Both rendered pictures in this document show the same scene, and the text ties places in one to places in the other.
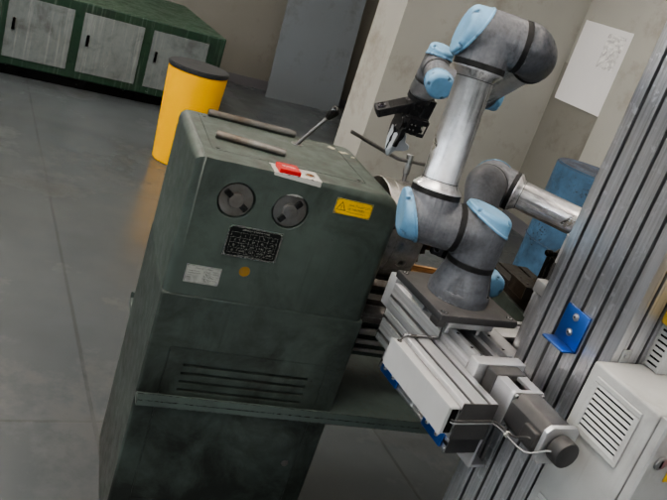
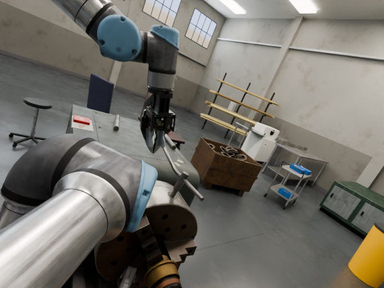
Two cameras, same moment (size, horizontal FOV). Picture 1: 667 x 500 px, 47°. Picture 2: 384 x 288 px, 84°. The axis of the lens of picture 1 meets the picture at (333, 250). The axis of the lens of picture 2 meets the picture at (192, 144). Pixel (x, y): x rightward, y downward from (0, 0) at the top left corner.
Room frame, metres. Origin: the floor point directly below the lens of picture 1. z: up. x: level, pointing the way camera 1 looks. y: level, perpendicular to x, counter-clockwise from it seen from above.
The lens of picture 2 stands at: (2.24, -0.72, 1.57)
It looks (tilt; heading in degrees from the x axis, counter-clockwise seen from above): 15 degrees down; 78
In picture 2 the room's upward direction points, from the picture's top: 23 degrees clockwise
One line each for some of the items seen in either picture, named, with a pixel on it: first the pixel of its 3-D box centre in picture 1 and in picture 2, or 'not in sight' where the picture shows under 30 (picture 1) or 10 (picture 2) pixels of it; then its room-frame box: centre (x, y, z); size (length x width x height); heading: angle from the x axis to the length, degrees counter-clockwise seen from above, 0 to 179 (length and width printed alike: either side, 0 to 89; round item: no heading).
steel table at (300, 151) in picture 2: not in sight; (296, 165); (6.60, 4.87, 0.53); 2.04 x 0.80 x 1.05; 30
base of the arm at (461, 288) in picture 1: (464, 277); not in sight; (1.72, -0.32, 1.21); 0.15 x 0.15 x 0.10
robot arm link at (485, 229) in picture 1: (479, 232); not in sight; (1.72, -0.31, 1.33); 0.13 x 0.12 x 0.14; 99
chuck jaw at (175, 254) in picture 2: not in sight; (181, 248); (2.45, -0.18, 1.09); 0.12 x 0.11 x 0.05; 22
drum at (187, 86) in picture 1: (188, 114); (378, 255); (5.76, 1.41, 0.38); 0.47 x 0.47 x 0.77
